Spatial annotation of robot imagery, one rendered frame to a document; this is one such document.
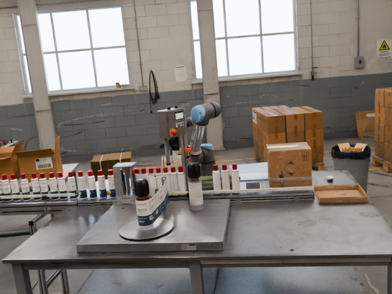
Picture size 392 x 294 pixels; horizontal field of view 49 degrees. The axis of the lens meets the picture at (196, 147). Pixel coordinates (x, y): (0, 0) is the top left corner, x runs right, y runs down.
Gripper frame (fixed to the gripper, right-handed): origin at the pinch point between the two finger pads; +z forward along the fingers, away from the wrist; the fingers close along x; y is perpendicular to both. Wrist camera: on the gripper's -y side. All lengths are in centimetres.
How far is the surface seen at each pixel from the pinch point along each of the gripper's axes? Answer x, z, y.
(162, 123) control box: -53, -39, -2
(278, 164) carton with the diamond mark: -49, -3, 77
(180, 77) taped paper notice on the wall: 487, -44, 12
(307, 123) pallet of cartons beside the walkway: 264, 24, 189
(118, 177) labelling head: -65, -6, -34
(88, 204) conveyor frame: -50, 16, -60
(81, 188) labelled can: -46, 5, -64
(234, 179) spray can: -65, 2, 44
